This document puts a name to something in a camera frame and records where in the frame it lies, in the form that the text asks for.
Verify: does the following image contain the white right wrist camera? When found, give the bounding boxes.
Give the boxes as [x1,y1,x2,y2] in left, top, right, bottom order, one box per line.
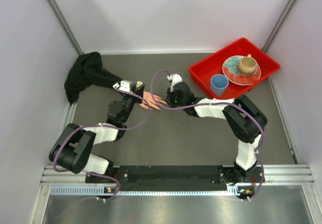
[167,73,182,92]

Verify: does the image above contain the mannequin hand with long nails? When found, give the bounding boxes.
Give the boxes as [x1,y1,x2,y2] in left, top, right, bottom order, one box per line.
[139,91,166,110]

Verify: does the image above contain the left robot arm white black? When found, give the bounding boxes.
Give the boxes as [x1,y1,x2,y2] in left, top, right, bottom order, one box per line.
[49,84,145,182]

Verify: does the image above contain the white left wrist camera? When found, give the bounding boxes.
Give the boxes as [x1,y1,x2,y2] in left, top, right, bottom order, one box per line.
[113,80,132,94]

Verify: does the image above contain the beige ceramic cup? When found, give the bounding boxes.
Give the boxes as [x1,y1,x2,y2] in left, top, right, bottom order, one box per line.
[237,54,258,77]

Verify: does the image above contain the black sleeve cloth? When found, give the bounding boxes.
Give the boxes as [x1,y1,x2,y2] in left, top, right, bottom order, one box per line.
[64,52,122,104]

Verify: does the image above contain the small blue round lid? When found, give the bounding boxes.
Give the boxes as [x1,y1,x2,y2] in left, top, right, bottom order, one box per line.
[210,74,229,97]

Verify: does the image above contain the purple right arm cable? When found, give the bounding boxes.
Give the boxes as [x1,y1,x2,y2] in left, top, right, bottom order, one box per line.
[151,69,266,201]

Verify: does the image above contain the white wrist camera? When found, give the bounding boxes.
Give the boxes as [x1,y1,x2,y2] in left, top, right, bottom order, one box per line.
[113,80,132,94]
[167,73,182,92]

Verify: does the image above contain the red and teal plate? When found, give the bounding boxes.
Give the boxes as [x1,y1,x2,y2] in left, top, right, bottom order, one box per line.
[222,55,262,86]

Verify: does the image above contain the beige nail polish bottle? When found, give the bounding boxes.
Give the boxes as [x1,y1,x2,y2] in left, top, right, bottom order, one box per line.
[135,81,144,89]

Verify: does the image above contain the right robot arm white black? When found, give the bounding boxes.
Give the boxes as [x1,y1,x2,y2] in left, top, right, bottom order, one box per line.
[166,80,268,184]

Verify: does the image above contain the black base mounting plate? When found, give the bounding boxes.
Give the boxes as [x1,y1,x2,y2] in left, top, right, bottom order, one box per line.
[85,165,255,191]

